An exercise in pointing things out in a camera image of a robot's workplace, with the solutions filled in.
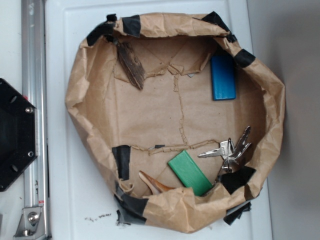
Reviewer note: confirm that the dark brown wood chip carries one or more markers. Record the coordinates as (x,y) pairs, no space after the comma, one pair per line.
(131,64)

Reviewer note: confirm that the brown paper bag bin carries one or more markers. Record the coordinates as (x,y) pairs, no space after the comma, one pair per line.
(127,130)

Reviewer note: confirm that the green wooden block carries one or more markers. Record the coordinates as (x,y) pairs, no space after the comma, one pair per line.
(189,173)

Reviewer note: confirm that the brown seashell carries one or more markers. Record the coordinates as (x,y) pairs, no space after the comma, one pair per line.
(155,186)

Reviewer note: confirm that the silver key bunch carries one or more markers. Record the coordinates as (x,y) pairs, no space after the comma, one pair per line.
(232,155)

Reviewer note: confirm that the blue wooden block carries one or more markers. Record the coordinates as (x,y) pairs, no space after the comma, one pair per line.
(223,78)

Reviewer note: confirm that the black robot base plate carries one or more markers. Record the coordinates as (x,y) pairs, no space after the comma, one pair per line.
(17,134)

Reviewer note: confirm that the aluminium frame rail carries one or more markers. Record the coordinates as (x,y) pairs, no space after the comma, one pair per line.
(36,180)

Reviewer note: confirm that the metal corner bracket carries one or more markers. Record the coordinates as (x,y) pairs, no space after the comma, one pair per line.
(31,224)

